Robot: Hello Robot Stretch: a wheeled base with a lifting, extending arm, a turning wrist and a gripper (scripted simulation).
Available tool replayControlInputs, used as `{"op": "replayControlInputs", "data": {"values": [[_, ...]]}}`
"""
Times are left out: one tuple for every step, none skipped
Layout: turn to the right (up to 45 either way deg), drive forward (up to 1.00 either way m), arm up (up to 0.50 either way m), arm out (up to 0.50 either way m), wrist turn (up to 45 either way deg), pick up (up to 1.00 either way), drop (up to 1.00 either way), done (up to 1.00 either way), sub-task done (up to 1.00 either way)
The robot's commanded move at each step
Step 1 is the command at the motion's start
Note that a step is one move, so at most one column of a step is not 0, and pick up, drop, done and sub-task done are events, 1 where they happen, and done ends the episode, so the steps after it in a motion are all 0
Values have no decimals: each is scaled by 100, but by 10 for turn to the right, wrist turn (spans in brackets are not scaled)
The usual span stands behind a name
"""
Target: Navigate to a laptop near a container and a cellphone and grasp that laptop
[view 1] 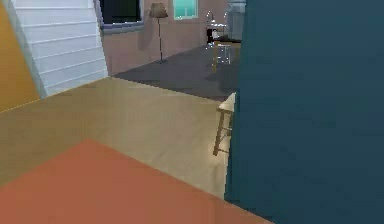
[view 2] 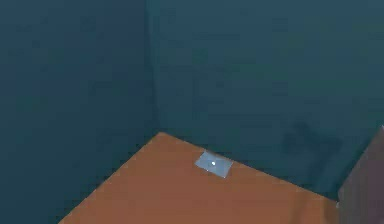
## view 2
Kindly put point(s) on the dark brown cabinet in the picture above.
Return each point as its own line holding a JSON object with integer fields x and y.
{"x": 363, "y": 186}

